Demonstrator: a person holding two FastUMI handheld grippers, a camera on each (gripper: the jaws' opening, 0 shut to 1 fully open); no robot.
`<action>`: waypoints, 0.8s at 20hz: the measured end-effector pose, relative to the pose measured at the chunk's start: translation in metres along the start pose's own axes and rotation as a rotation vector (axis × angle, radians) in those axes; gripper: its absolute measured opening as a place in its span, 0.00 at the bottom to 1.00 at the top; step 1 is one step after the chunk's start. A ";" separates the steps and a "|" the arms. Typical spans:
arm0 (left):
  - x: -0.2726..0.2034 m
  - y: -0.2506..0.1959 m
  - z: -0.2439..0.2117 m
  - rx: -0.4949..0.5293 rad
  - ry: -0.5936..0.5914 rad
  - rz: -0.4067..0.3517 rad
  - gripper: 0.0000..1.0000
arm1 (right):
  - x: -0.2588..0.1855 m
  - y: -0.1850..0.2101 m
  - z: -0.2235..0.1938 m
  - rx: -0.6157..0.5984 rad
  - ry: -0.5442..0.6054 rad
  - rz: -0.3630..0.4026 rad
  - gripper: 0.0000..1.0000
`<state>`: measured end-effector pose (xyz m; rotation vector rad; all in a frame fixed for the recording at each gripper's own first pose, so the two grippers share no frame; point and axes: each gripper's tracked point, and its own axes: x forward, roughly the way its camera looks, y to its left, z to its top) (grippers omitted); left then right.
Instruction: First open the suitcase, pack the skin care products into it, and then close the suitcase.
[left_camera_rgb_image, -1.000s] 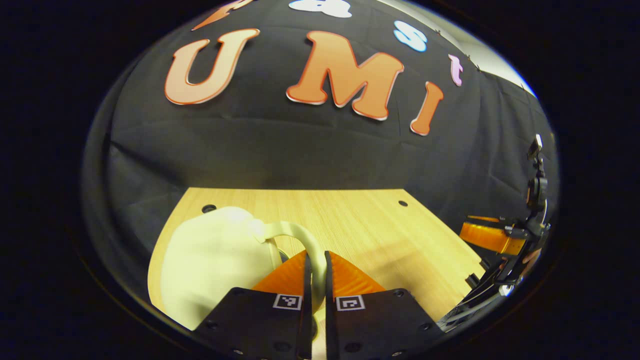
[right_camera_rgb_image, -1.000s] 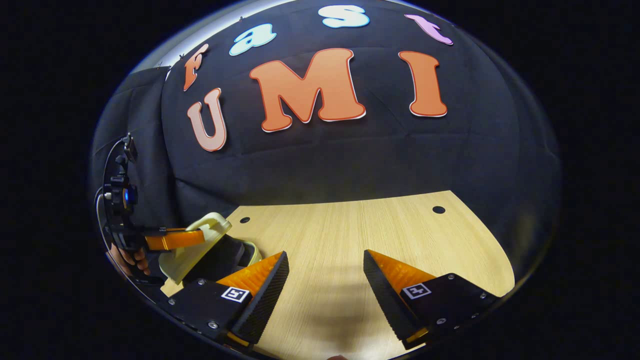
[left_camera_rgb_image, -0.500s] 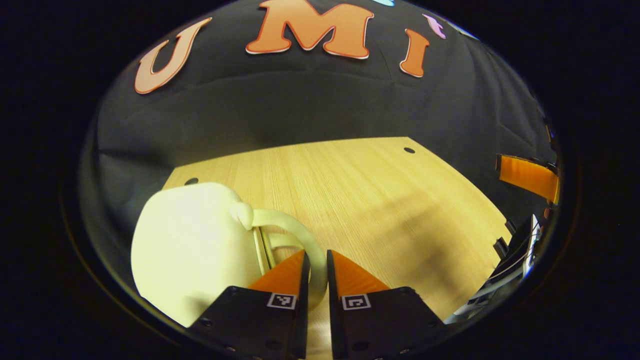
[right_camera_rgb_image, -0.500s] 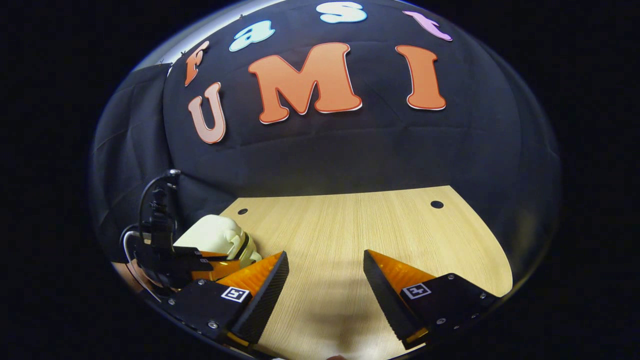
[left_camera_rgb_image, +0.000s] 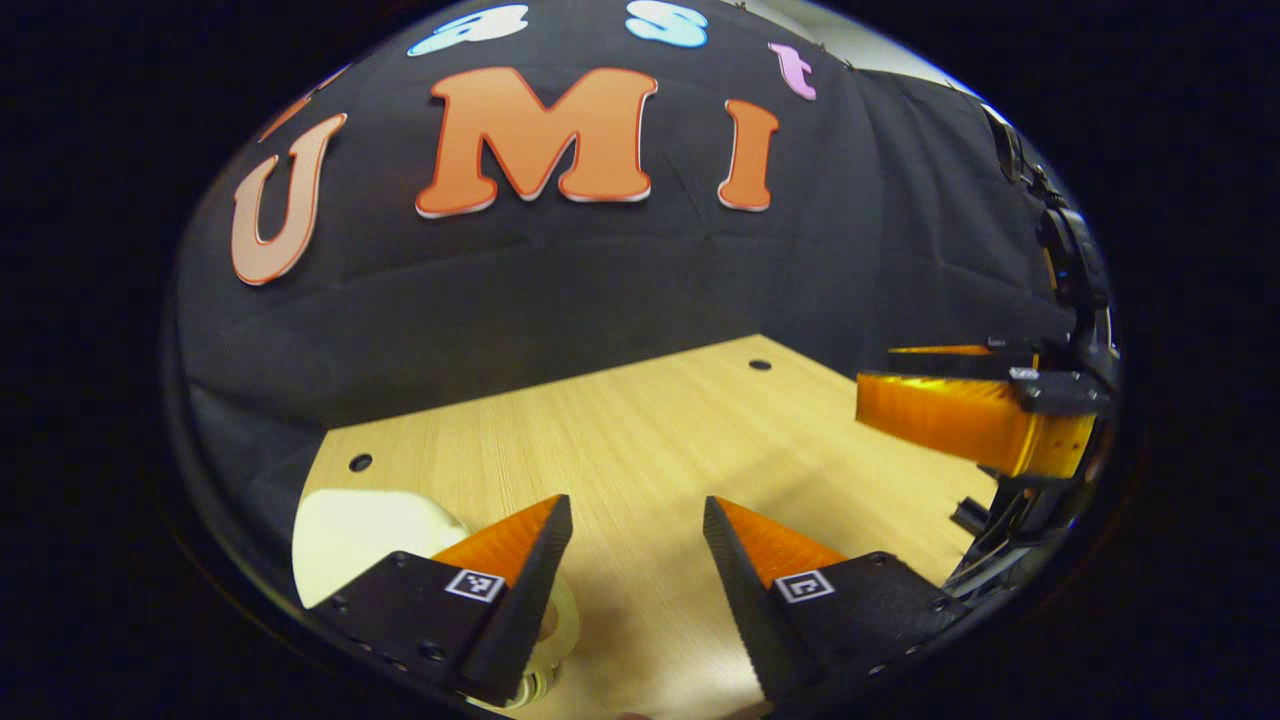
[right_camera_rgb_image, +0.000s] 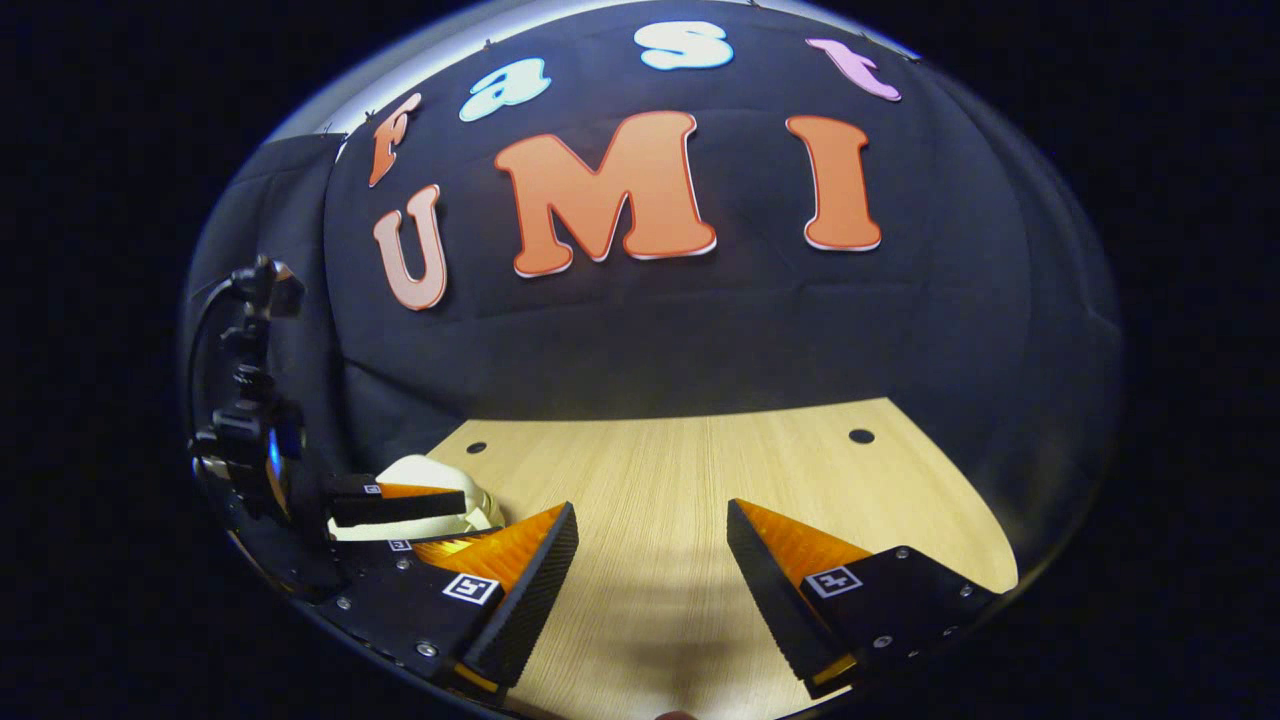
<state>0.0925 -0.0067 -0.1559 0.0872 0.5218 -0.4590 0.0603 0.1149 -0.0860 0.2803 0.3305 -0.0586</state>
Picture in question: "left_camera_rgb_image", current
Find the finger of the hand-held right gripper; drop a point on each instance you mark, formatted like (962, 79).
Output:
(990, 360)
(1055, 392)

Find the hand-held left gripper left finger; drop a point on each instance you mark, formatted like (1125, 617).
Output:
(530, 600)

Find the cream yellow small suitcase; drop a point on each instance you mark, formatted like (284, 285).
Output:
(360, 530)

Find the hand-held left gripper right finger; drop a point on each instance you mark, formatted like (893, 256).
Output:
(745, 600)

